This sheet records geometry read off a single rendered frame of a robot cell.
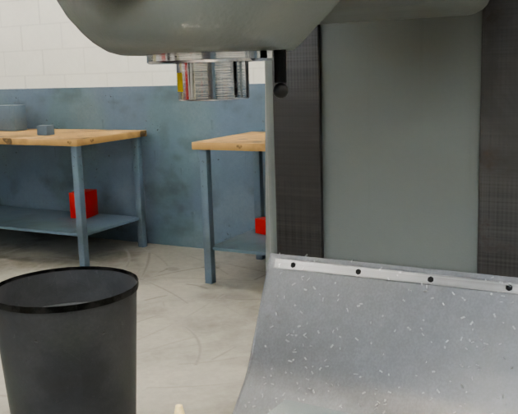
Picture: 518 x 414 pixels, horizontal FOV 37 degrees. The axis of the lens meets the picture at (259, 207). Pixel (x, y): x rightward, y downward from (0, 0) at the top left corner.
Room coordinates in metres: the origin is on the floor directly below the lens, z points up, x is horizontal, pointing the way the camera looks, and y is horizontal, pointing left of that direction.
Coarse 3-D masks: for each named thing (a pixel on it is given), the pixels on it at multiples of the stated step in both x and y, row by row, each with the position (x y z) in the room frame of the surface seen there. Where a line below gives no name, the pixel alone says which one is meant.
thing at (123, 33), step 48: (96, 0) 0.44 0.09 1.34; (144, 0) 0.43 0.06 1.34; (192, 0) 0.42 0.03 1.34; (240, 0) 0.42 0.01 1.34; (288, 0) 0.44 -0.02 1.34; (336, 0) 0.50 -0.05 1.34; (144, 48) 0.45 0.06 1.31; (192, 48) 0.45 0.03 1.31; (240, 48) 0.45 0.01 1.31; (288, 48) 0.49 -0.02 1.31
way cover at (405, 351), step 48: (288, 288) 0.88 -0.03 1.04; (336, 288) 0.85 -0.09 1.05; (384, 288) 0.82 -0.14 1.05; (432, 288) 0.80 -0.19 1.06; (480, 288) 0.78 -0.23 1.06; (288, 336) 0.85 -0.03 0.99; (336, 336) 0.82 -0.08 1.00; (384, 336) 0.80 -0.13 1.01; (432, 336) 0.78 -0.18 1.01; (480, 336) 0.76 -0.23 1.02; (288, 384) 0.82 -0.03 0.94; (384, 384) 0.77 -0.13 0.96; (432, 384) 0.75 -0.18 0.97; (480, 384) 0.73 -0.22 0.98
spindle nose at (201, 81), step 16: (176, 64) 0.50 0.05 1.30; (192, 64) 0.49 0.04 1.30; (208, 64) 0.49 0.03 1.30; (224, 64) 0.49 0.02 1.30; (240, 64) 0.50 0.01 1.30; (192, 80) 0.49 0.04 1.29; (208, 80) 0.49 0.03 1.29; (224, 80) 0.49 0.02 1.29; (240, 80) 0.50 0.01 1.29; (192, 96) 0.49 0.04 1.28; (208, 96) 0.49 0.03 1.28; (224, 96) 0.49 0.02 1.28; (240, 96) 0.50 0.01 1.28
